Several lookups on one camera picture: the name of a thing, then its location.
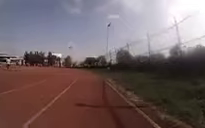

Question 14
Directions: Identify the grass strip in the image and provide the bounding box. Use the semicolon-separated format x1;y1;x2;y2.
89;68;205;128

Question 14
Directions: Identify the tall mesh fence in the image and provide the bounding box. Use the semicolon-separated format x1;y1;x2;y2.
108;14;205;68

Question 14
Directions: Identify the red running track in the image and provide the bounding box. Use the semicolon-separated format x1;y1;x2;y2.
0;64;161;128

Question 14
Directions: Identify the low flat-roofed building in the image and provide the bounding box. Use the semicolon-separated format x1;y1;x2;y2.
0;51;24;66

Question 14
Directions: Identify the row of trees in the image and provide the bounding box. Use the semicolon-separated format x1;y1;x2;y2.
23;50;108;68

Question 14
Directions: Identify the person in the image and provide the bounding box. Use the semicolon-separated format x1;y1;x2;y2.
5;58;12;70

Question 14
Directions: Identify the row of dark bushes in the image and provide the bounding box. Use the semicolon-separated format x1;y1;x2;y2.
111;43;205;76

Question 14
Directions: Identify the white building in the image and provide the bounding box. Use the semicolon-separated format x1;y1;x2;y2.
51;52;63;67

